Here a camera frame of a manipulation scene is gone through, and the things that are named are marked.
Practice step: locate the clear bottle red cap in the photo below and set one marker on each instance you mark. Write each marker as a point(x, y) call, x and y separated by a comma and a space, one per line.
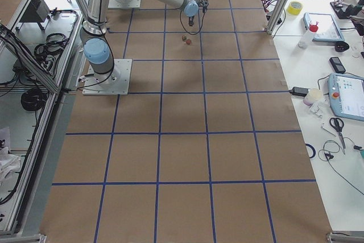
point(307, 38)

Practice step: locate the teach pendant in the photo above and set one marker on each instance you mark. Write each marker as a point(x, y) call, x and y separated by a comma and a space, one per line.
point(328, 29)
point(346, 96)

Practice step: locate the aluminium frame post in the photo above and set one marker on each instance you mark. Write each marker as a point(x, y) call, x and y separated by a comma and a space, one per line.
point(280, 1)

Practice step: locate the teach pendant near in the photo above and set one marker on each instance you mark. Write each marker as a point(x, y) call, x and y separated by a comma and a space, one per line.
point(346, 96)

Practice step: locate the black power adapter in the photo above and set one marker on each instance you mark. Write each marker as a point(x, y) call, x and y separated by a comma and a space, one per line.
point(299, 91)

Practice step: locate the black scissors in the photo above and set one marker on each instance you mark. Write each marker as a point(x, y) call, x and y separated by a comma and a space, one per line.
point(337, 124)

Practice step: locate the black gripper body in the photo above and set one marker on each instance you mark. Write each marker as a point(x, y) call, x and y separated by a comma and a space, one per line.
point(190, 19)

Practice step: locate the yellow tape roll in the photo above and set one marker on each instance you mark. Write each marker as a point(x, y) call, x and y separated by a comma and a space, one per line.
point(294, 7)

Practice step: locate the teach pendant far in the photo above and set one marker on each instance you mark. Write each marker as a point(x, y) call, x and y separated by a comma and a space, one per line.
point(328, 29)

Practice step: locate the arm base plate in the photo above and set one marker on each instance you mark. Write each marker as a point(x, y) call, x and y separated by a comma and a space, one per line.
point(117, 83)
point(124, 4)

